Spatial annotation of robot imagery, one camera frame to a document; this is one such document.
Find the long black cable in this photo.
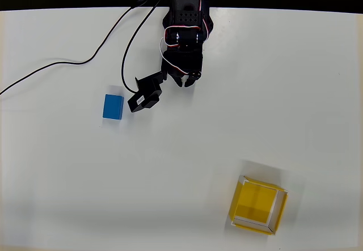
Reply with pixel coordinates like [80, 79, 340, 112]
[0, 0, 171, 96]

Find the red white servo wire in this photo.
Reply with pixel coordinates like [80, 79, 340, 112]
[159, 25, 202, 76]

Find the black camera cable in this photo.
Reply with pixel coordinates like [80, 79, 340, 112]
[121, 0, 166, 95]

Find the blue cube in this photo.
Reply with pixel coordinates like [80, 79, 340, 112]
[102, 93, 125, 121]

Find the yellow cardboard box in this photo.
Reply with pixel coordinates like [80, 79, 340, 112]
[228, 175, 289, 236]

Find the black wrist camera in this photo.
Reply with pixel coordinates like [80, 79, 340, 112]
[127, 71, 168, 114]

